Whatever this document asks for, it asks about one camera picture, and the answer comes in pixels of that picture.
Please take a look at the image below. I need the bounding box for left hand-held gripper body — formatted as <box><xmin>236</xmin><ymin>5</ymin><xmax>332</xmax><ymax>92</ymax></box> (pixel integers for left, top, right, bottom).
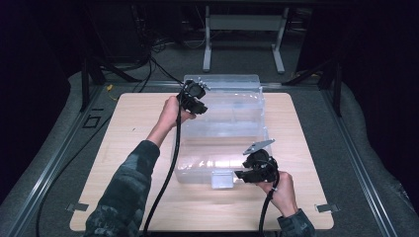
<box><xmin>176</xmin><ymin>77</ymin><xmax>211</xmax><ymax>112</ymax></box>

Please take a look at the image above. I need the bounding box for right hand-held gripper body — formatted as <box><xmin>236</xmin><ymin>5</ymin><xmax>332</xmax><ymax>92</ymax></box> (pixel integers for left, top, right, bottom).
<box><xmin>241</xmin><ymin>138</ymin><xmax>281</xmax><ymax>184</ymax></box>

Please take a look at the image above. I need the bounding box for clear plastic tiered storage box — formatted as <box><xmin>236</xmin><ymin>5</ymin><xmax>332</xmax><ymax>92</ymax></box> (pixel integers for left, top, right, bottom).
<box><xmin>171</xmin><ymin>73</ymin><xmax>275</xmax><ymax>190</ymax></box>

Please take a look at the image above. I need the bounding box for person's left hand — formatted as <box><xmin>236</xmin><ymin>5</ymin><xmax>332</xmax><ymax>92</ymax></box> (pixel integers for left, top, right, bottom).
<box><xmin>157</xmin><ymin>95</ymin><xmax>198</xmax><ymax>133</ymax></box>

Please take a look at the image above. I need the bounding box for person's right hand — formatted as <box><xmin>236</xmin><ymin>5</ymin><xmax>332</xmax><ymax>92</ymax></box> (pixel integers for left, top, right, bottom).
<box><xmin>256</xmin><ymin>171</ymin><xmax>299</xmax><ymax>218</ymax></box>

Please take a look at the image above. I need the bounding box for grey tape strip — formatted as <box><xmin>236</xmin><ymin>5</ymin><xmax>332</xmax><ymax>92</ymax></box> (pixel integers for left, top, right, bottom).
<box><xmin>314</xmin><ymin>202</ymin><xmax>341</xmax><ymax>213</ymax></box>
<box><xmin>65</xmin><ymin>201</ymin><xmax>90</xmax><ymax>213</ymax></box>

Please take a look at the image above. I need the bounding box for black metal stand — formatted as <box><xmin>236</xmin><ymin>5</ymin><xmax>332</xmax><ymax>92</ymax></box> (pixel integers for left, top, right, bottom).
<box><xmin>283</xmin><ymin>58</ymin><xmax>344</xmax><ymax>119</ymax></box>
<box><xmin>80</xmin><ymin>58</ymin><xmax>142</xmax><ymax>114</ymax></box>

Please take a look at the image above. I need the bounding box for right hand-held gripper black cable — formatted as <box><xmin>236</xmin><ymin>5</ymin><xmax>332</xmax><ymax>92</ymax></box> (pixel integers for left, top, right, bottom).
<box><xmin>257</xmin><ymin>171</ymin><xmax>282</xmax><ymax>237</ymax></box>

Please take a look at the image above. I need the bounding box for hand-held gripper black cable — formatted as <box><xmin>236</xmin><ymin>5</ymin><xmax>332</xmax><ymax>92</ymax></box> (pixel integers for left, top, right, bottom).
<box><xmin>257</xmin><ymin>171</ymin><xmax>282</xmax><ymax>237</ymax></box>
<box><xmin>141</xmin><ymin>93</ymin><xmax>184</xmax><ymax>237</ymax></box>

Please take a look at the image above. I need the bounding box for short aluminium floor rail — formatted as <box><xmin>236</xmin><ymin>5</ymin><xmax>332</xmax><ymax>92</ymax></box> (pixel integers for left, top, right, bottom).
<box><xmin>103</xmin><ymin>80</ymin><xmax>285</xmax><ymax>91</ymax></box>

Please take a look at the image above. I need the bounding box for left hand-held gripper black cable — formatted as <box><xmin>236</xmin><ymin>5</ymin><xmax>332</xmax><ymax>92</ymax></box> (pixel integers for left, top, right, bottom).
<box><xmin>141</xmin><ymin>93</ymin><xmax>184</xmax><ymax>237</ymax></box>

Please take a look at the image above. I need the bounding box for bundle of black cables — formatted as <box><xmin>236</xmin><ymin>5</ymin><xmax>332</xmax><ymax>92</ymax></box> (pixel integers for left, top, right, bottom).
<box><xmin>129</xmin><ymin>3</ymin><xmax>176</xmax><ymax>68</ymax></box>

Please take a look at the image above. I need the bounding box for white metal desk frame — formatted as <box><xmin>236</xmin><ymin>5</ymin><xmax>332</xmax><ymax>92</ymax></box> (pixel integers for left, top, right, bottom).
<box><xmin>202</xmin><ymin>5</ymin><xmax>291</xmax><ymax>74</ymax></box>

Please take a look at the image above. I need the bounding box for long aluminium floor rail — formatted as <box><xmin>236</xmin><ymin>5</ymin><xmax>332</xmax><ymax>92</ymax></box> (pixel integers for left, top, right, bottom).
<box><xmin>0</xmin><ymin>87</ymin><xmax>103</xmax><ymax>237</ymax></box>
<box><xmin>320</xmin><ymin>88</ymin><xmax>400</xmax><ymax>237</ymax></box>

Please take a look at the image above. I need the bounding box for thin black floor cable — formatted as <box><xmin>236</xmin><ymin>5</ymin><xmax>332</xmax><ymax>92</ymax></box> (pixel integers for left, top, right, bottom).
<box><xmin>35</xmin><ymin>113</ymin><xmax>113</xmax><ymax>237</ymax></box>

